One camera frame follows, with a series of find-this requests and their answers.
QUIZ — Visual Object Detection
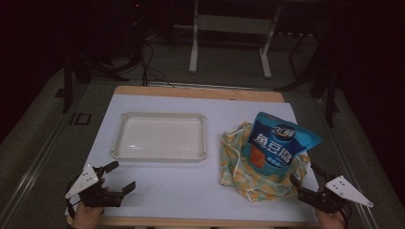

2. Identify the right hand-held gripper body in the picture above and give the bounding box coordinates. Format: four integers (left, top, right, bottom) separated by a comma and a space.
298, 175, 374, 214

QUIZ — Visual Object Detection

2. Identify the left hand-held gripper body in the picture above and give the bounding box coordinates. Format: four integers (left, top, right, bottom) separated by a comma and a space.
65, 164, 125, 209

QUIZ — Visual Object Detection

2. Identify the person's right hand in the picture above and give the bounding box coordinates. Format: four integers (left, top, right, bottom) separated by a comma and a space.
314, 208, 348, 229

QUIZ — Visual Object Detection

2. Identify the person's left hand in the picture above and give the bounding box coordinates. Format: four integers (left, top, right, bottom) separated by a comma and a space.
70, 201, 106, 229

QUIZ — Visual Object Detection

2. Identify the yellow green patterned cloth bag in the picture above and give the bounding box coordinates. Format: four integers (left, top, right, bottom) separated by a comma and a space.
219, 121, 311, 203

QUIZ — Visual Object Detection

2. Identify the blue snack bag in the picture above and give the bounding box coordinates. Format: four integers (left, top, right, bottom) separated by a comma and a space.
241, 111, 323, 177

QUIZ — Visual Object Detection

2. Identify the white table mat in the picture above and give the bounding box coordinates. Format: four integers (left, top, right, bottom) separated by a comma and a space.
65, 94, 320, 223

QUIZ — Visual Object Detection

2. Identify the cream plastic tray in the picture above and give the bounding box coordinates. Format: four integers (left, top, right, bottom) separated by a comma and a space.
110, 111, 208, 163

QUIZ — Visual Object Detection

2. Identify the black tripod stand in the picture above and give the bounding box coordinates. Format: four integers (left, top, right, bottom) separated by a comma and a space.
55, 44, 142, 115
275, 31, 342, 129

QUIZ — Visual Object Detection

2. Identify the white metal stand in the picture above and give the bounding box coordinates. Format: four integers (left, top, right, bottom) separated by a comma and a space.
188, 0, 283, 79

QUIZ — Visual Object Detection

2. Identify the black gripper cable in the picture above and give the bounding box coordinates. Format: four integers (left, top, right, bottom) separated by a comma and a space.
65, 199, 80, 221

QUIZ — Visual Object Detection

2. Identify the metal floor rail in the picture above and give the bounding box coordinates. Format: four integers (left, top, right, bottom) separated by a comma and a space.
313, 96, 381, 229
0, 115, 75, 220

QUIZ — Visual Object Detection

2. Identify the small black floor frame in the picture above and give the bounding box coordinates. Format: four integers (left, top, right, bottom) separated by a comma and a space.
70, 112, 93, 126

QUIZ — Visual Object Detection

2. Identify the black floor cable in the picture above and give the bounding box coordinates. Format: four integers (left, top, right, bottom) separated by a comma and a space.
139, 39, 177, 89

